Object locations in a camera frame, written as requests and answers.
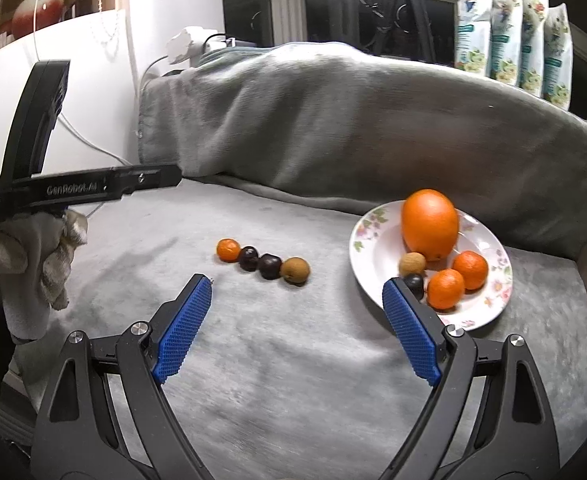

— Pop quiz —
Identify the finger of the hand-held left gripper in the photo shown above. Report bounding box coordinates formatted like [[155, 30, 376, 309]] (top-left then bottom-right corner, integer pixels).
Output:
[[106, 163, 182, 201]]

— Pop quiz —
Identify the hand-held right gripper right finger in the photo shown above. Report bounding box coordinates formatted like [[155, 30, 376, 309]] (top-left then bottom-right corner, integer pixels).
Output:
[[378, 276, 560, 480]]

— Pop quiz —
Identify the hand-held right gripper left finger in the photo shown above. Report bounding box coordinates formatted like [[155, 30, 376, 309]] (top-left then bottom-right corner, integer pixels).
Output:
[[31, 273, 213, 480]]

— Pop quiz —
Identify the dark plum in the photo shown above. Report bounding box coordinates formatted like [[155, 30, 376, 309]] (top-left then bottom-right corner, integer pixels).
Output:
[[258, 253, 283, 281], [403, 273, 425, 301], [238, 246, 260, 273]]

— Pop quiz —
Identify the small tangerine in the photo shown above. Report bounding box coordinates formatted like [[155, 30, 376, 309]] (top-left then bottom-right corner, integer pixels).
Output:
[[452, 250, 489, 291], [216, 238, 243, 263], [427, 268, 466, 311]]

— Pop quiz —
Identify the white floral plate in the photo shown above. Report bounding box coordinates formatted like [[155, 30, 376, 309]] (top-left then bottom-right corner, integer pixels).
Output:
[[349, 200, 514, 332]]

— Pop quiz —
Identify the large smooth orange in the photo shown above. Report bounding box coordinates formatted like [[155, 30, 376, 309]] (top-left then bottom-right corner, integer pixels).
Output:
[[401, 189, 460, 262]]

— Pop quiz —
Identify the person's left hand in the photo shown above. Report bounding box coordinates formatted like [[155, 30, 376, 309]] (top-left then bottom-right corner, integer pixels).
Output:
[[0, 209, 88, 341]]

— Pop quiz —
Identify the white cabinet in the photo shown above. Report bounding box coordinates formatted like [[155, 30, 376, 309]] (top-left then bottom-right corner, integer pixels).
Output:
[[0, 9, 142, 221]]

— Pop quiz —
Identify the white power strip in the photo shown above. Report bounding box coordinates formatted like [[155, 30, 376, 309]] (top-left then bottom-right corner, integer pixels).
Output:
[[166, 26, 234, 66]]

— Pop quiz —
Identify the grey fleece blanket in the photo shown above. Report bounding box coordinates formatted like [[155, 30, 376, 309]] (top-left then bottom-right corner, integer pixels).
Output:
[[8, 42, 587, 480]]

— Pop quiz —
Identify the white cable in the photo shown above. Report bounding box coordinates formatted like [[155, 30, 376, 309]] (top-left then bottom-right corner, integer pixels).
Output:
[[56, 52, 174, 221]]

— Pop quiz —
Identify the white window frame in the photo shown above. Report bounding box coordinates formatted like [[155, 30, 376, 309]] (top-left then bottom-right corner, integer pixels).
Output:
[[221, 0, 587, 126]]

